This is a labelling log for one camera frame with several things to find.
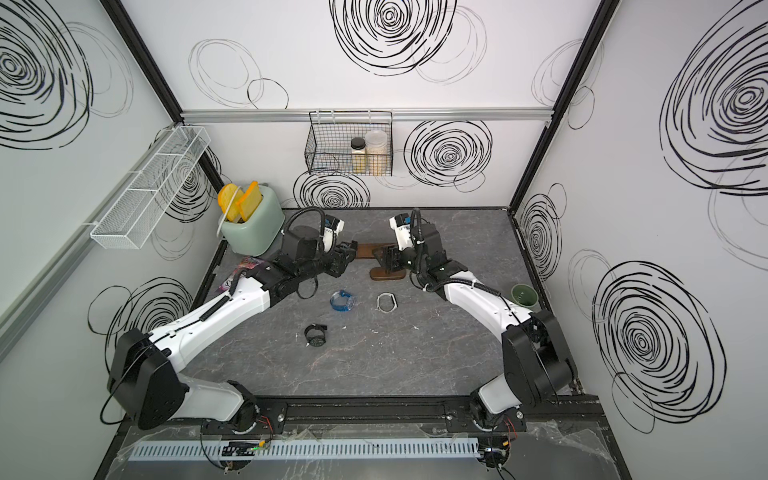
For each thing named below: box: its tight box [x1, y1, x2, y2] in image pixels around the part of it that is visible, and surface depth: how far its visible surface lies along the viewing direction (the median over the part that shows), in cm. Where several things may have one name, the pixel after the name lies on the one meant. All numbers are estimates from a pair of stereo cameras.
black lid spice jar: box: [350, 137, 366, 175], surface depth 87 cm
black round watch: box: [304, 323, 328, 347], surface depth 86 cm
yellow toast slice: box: [236, 181, 263, 221], surface depth 97 cm
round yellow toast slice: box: [218, 183, 244, 222], surface depth 97 cm
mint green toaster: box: [221, 184, 285, 257], surface depth 102 cm
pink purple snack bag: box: [216, 256, 264, 294], surface depth 101 cm
